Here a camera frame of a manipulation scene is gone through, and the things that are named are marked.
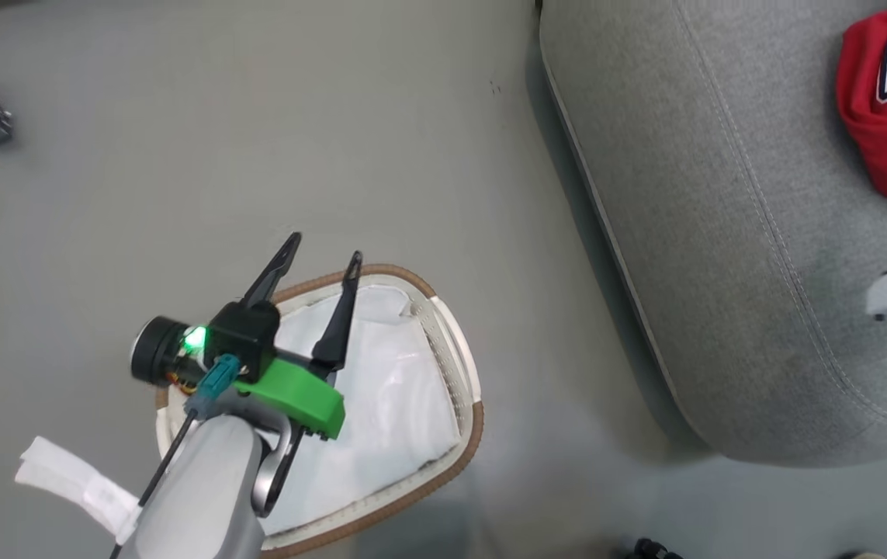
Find white basket liner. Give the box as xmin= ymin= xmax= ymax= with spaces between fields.
xmin=167 ymin=285 xmax=464 ymax=536

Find woven laundry basket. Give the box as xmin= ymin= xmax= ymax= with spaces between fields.
xmin=154 ymin=264 xmax=486 ymax=559

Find white cloth strap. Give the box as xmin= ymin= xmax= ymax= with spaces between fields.
xmin=15 ymin=436 xmax=141 ymax=546

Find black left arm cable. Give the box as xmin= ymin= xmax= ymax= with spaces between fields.
xmin=108 ymin=411 xmax=200 ymax=559

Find black round left gripper motor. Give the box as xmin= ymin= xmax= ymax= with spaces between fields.
xmin=130 ymin=315 xmax=197 ymax=387

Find teal left cable connector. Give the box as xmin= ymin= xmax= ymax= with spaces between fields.
xmin=185 ymin=355 xmax=242 ymax=421

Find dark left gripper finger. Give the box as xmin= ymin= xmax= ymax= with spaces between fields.
xmin=241 ymin=231 xmax=303 ymax=307
xmin=311 ymin=250 xmax=364 ymax=375

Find small black object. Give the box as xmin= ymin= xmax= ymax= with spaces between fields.
xmin=628 ymin=537 xmax=684 ymax=559

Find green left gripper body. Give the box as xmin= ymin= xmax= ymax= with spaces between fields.
xmin=234 ymin=357 xmax=348 ymax=442

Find grey fabric sofa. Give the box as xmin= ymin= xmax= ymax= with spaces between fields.
xmin=538 ymin=0 xmax=887 ymax=468

